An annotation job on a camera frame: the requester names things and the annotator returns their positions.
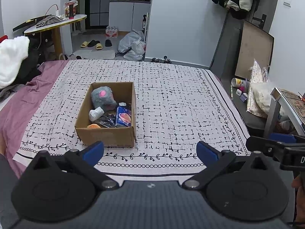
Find black flat board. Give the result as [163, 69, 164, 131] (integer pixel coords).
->
[12, 16, 51, 31]

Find dark metal floor item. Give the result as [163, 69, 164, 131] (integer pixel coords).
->
[151, 56, 172, 64]

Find dark grey side bench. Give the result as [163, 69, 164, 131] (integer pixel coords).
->
[220, 72, 271, 131]

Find metal frame rack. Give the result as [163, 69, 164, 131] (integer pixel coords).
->
[263, 87, 305, 139]

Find wooden board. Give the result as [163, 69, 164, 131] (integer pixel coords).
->
[235, 20, 275, 79]

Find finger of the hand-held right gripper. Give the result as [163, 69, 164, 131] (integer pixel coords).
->
[270, 133, 305, 148]
[245, 135, 286, 158]

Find crumpled white plastic bag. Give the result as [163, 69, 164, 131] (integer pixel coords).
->
[251, 82, 290, 123]

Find white oval table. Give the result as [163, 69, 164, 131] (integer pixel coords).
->
[24, 14, 87, 61]

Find black plastic wrapper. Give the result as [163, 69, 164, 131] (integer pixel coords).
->
[98, 102, 132, 128]

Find clear plastic bags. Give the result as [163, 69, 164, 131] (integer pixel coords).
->
[246, 59, 272, 119]

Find grey leaning panel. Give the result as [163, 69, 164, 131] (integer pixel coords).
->
[210, 17, 244, 70]

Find purple bed sheet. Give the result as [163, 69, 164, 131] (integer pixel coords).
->
[0, 61, 69, 179]

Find white cabinet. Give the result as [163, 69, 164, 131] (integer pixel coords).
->
[109, 1, 151, 32]

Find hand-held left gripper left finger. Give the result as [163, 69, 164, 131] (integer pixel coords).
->
[31, 141, 120, 191]

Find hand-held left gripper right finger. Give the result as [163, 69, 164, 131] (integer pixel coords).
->
[182, 141, 270, 191]

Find grey plush toy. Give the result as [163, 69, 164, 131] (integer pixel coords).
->
[91, 87, 117, 111]

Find brown cardboard box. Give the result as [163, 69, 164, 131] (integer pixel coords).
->
[75, 81, 137, 148]

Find white soft packet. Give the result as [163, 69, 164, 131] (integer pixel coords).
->
[89, 106, 105, 122]

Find printed white blanket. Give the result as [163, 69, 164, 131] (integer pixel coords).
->
[12, 60, 252, 179]

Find person's right hand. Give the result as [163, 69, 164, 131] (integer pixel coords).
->
[292, 175, 305, 223]

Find dark glass panel door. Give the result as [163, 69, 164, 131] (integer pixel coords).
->
[89, 0, 110, 27]

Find black clothing pile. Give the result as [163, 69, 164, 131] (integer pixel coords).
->
[14, 38, 48, 86]

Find white floor mat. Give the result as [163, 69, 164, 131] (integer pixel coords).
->
[73, 49, 116, 60]

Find red box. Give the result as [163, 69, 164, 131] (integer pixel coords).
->
[64, 0, 78, 20]

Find blue drink carton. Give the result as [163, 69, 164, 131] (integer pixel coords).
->
[115, 106, 132, 128]

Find pack of water bottles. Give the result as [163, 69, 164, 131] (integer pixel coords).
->
[105, 25, 119, 38]

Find grey cloth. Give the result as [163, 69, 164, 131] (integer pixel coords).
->
[36, 15, 66, 28]

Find white fleece garment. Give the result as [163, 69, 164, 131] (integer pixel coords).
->
[0, 36, 30, 89]

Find large translucent plastic bag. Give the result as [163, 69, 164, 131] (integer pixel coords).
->
[118, 29, 145, 53]

